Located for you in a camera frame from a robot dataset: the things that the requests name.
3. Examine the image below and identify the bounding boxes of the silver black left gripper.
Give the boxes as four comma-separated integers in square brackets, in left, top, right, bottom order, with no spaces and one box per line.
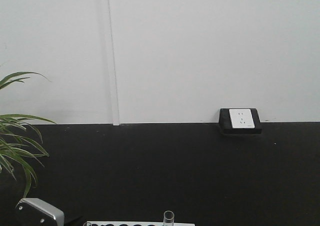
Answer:
[15,198,65,226]

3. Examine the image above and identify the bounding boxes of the clear glass test tube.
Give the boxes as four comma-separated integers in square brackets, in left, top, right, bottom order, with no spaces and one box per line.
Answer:
[163,211,175,226]

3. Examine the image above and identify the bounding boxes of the green potted plant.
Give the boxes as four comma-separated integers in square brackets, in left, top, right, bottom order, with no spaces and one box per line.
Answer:
[0,71,57,199]

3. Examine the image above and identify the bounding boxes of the white test tube rack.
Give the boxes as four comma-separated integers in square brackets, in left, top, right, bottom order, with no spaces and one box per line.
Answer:
[83,221,195,226]

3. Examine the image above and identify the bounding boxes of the black white power socket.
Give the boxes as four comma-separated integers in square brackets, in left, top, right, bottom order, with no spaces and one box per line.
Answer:
[218,108,262,135]

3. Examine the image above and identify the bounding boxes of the white wall cable duct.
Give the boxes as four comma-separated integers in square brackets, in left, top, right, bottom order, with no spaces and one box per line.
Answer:
[106,0,121,126]

